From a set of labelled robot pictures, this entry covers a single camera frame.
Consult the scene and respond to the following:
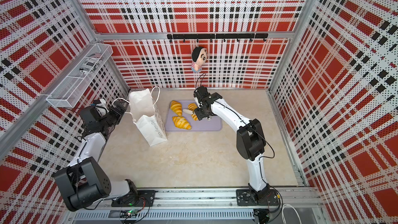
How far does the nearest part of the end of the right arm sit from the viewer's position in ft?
2.16

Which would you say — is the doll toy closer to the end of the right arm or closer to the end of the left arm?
the end of the right arm

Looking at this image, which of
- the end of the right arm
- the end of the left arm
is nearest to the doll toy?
the end of the right arm

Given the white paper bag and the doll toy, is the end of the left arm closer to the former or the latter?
the white paper bag

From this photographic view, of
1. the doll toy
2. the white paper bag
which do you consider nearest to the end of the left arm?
the white paper bag
